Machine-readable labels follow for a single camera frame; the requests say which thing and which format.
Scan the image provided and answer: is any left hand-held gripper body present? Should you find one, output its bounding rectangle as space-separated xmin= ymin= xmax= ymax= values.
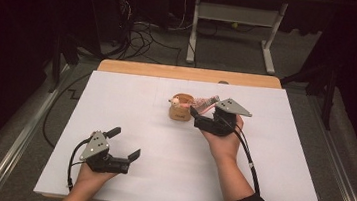
xmin=78 ymin=128 xmax=135 ymax=177

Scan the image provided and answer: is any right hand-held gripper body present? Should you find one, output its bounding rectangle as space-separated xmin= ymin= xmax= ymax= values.
xmin=192 ymin=94 xmax=255 ymax=140

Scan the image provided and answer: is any pink hairbrush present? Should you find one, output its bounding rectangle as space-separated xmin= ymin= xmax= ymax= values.
xmin=178 ymin=91 xmax=221 ymax=118

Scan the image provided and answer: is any small tan plush toy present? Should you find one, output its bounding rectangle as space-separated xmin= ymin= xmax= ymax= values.
xmin=167 ymin=92 xmax=197 ymax=123

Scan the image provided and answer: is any person's left hand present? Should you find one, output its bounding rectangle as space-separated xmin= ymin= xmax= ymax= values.
xmin=73 ymin=162 xmax=117 ymax=194

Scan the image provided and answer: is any person's right hand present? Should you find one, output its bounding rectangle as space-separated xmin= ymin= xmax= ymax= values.
xmin=196 ymin=111 xmax=246 ymax=165

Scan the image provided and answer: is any cream frog figure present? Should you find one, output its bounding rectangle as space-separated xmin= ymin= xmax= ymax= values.
xmin=167 ymin=94 xmax=183 ymax=108

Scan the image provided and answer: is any black stand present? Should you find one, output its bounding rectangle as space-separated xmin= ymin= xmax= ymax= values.
xmin=48 ymin=32 xmax=83 ymax=97
xmin=276 ymin=56 xmax=339 ymax=132

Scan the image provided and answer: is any black computer tower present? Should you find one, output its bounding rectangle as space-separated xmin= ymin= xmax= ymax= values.
xmin=82 ymin=0 xmax=135 ymax=55

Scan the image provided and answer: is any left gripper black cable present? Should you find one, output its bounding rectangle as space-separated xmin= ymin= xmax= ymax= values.
xmin=64 ymin=134 xmax=94 ymax=195

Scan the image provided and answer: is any long black floor cable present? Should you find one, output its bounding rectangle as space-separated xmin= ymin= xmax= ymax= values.
xmin=40 ymin=68 xmax=94 ymax=152

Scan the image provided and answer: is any desk with white metal frame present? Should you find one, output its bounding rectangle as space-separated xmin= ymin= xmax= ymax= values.
xmin=184 ymin=0 xmax=290 ymax=77

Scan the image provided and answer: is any bundle of black floor cables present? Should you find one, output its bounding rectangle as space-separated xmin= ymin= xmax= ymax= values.
xmin=109 ymin=16 xmax=187 ymax=67

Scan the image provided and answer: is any white cable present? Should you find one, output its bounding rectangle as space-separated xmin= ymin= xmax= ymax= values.
xmin=167 ymin=0 xmax=198 ymax=35

